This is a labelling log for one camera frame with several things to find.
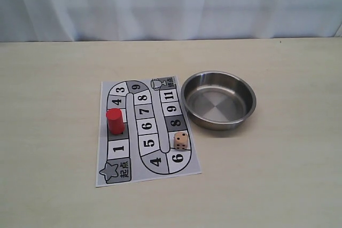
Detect stainless steel round bowl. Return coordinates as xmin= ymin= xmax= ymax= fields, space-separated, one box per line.
xmin=181 ymin=70 xmax=257 ymax=131

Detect paper number game board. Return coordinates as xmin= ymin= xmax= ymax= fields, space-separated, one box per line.
xmin=96 ymin=76 xmax=201 ymax=187

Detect red cylinder game piece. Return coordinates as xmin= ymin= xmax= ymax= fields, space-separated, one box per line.
xmin=106 ymin=108 xmax=125 ymax=135

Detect white backdrop curtain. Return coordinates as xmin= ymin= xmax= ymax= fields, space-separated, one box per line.
xmin=1 ymin=0 xmax=341 ymax=42

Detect wooden die black pips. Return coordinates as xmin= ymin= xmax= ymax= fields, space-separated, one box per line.
xmin=173 ymin=132 xmax=189 ymax=150

